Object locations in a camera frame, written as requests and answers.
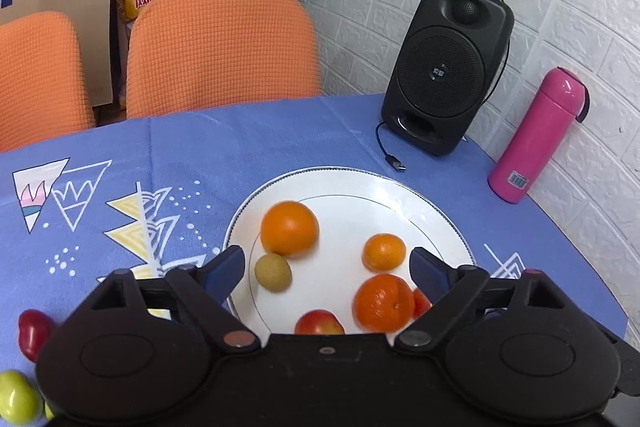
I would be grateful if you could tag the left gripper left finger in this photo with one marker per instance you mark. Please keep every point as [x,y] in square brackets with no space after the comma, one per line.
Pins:
[181,313]

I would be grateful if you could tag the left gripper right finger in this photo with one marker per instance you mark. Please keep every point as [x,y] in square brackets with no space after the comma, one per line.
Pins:
[464,297]

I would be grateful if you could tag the tangerine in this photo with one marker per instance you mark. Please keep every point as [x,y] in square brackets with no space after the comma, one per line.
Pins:
[383,304]

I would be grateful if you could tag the brown kiwi fruit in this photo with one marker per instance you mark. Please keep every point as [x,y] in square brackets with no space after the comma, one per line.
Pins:
[273,273]

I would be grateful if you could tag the small yellow orange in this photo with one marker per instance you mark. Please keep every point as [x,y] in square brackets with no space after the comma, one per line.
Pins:
[383,252]

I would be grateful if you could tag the large orange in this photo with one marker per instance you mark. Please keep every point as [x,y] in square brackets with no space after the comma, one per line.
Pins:
[289,229]

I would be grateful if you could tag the red yellow peach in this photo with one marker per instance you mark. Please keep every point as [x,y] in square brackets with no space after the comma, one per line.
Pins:
[318,322]

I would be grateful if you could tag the red apple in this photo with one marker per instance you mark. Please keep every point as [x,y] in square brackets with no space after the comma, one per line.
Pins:
[421,304]

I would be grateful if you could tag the blue patterned tablecloth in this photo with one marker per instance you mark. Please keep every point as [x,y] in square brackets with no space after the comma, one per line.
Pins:
[193,170]

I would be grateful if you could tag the white round plate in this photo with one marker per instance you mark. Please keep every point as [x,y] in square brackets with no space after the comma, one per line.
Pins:
[351,205]

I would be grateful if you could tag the dark red plum back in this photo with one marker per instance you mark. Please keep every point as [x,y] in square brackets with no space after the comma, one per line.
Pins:
[34,330]

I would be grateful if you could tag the green apple left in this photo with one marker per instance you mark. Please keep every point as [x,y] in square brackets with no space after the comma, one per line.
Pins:
[21,404]

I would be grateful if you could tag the black speaker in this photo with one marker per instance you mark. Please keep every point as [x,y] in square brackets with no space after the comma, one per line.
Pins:
[445,68]

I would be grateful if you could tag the pink water bottle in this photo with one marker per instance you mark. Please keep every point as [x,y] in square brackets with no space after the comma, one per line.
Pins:
[561,100]

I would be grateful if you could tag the right orange chair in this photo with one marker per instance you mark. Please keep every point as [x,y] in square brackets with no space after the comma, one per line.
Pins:
[197,54]

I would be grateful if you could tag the orange chair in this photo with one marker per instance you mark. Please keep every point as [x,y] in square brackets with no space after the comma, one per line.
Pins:
[197,54]
[43,91]

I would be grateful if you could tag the left orange chair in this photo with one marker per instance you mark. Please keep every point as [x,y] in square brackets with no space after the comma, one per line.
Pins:
[43,91]

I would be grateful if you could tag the brown paper bag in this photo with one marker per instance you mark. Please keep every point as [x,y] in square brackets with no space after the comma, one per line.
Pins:
[95,22]

